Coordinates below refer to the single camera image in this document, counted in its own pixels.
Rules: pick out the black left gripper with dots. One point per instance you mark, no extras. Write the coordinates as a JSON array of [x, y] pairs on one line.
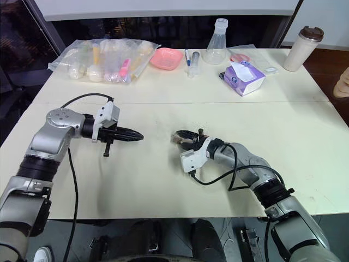
[[109, 134]]

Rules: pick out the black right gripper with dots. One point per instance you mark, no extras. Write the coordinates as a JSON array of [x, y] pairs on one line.
[[197, 140]]

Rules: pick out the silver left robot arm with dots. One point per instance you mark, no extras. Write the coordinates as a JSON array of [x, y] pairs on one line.
[[46, 142]]

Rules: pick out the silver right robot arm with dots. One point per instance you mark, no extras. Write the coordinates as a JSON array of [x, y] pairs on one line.
[[272, 185]]

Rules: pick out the clear plastic syringe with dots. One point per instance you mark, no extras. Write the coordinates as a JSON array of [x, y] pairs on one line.
[[194, 64]]

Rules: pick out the clear plastic bag of supplies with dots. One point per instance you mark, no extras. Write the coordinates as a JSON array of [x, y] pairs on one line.
[[103, 58]]

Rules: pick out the pink square plastic bowl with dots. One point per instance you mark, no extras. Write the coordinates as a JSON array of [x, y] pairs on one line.
[[165, 58]]

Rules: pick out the purple tissue box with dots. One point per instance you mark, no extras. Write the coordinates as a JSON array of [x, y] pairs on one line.
[[245, 80]]

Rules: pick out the clear plastic conical flask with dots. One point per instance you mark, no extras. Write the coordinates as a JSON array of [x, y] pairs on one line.
[[216, 46]]

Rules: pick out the red petri dish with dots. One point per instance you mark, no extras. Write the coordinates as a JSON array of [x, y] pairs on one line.
[[239, 57]]

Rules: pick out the dark rounded shape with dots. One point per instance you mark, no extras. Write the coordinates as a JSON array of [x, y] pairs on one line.
[[207, 240]]

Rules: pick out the clear flat plastic bag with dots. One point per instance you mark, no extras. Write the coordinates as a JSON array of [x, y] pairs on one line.
[[263, 61]]

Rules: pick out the small black floor object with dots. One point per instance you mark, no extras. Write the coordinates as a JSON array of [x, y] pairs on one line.
[[97, 247]]

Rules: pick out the black stapler-like object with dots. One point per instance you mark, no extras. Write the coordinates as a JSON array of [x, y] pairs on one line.
[[249, 243]]

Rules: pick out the white window ledge panel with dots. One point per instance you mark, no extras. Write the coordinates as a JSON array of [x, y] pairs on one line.
[[163, 8]]

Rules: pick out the beige tumbler with brown lid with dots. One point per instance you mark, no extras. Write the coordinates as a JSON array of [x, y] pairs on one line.
[[298, 52]]

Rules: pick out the white round object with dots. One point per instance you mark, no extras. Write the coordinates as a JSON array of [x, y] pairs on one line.
[[42, 255]]

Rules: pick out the beige rounded object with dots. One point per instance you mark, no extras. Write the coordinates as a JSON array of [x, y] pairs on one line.
[[342, 84]]

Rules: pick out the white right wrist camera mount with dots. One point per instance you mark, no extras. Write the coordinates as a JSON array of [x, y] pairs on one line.
[[195, 158]]

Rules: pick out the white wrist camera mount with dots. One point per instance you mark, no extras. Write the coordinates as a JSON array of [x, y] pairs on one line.
[[105, 112], [195, 158]]

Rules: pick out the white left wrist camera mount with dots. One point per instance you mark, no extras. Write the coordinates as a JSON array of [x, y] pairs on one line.
[[105, 112]]

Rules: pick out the grey metal frame post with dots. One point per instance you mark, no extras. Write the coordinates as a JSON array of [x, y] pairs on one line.
[[46, 26], [289, 23]]

